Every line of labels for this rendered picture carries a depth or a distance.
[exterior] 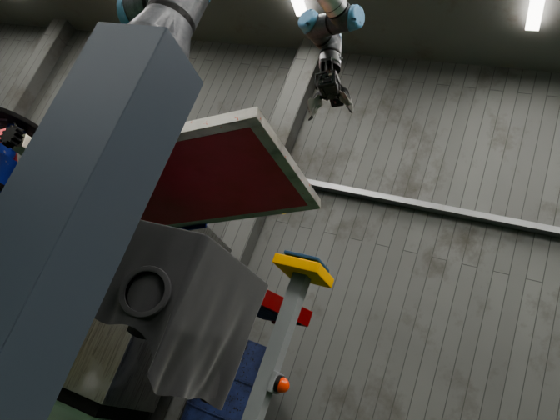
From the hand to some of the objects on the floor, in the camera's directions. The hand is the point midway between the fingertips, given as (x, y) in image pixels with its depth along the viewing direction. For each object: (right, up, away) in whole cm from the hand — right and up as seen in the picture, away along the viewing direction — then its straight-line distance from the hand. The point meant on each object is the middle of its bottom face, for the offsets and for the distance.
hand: (330, 118), depth 172 cm
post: (-42, -130, -64) cm, 150 cm away
